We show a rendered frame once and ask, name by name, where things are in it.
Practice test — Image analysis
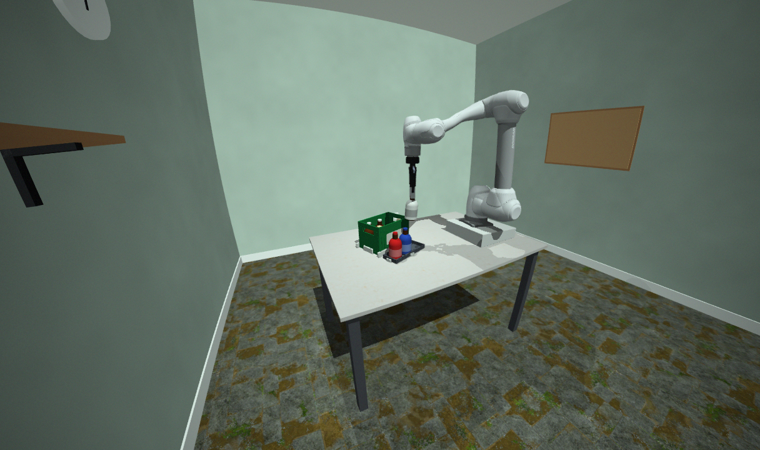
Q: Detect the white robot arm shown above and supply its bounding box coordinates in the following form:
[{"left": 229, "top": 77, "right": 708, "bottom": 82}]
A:
[{"left": 403, "top": 90, "right": 529, "bottom": 228}]

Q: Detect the blue bottle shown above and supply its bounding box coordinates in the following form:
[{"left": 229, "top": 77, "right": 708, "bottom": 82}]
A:
[{"left": 399, "top": 227, "right": 412, "bottom": 255}]

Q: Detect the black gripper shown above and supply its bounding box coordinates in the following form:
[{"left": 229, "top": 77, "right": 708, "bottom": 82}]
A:
[{"left": 406, "top": 157, "right": 419, "bottom": 199}]

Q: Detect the red bottle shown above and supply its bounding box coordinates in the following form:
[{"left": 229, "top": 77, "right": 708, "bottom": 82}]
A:
[{"left": 389, "top": 232, "right": 402, "bottom": 259}]

